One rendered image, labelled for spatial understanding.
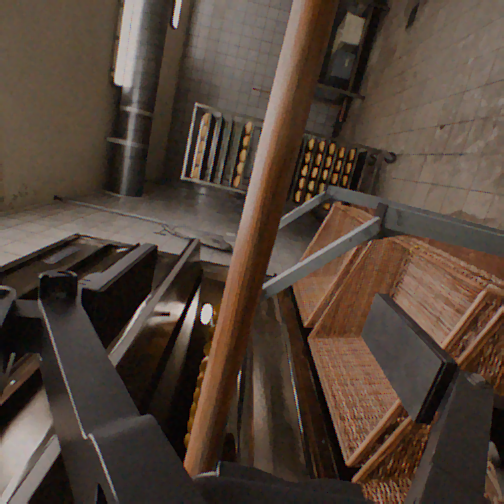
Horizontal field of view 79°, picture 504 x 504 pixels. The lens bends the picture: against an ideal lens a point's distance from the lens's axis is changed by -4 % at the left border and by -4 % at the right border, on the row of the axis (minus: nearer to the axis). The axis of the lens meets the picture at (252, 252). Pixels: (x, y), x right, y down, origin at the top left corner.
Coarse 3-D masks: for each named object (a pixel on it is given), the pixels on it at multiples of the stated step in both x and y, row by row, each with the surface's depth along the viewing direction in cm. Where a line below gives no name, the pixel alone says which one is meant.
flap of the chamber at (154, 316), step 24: (192, 264) 153; (168, 288) 108; (192, 288) 156; (144, 312) 89; (144, 336) 84; (168, 336) 111; (120, 360) 68; (144, 360) 85; (144, 384) 86; (48, 456) 45; (24, 480) 41; (48, 480) 43
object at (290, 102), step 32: (320, 0) 19; (288, 32) 21; (320, 32) 20; (288, 64) 21; (320, 64) 21; (288, 96) 21; (288, 128) 21; (256, 160) 23; (288, 160) 22; (256, 192) 23; (256, 224) 23; (256, 256) 24; (256, 288) 25; (224, 320) 26; (224, 352) 26; (224, 384) 27; (224, 416) 28; (192, 448) 29
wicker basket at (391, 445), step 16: (496, 320) 52; (480, 336) 54; (464, 352) 55; (496, 352) 55; (464, 368) 56; (480, 368) 56; (496, 368) 56; (496, 384) 57; (400, 432) 60; (416, 432) 60; (384, 448) 61; (400, 448) 61; (416, 448) 62; (368, 464) 63; (384, 464) 63; (400, 464) 63; (416, 464) 63; (352, 480) 65; (368, 480) 64; (384, 480) 64; (400, 480) 64; (496, 480) 60; (368, 496) 61; (384, 496) 61; (496, 496) 59
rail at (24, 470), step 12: (192, 240) 168; (156, 288) 106; (132, 324) 83; (120, 336) 77; (108, 348) 72; (48, 432) 49; (48, 444) 47; (36, 456) 44; (24, 468) 43; (12, 480) 41; (12, 492) 39
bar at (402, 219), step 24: (336, 192) 104; (288, 216) 107; (384, 216) 57; (408, 216) 58; (432, 216) 61; (360, 240) 60; (456, 240) 59; (480, 240) 59; (312, 264) 61; (264, 288) 63; (240, 384) 37; (240, 408) 33; (240, 432) 30; (240, 456) 27
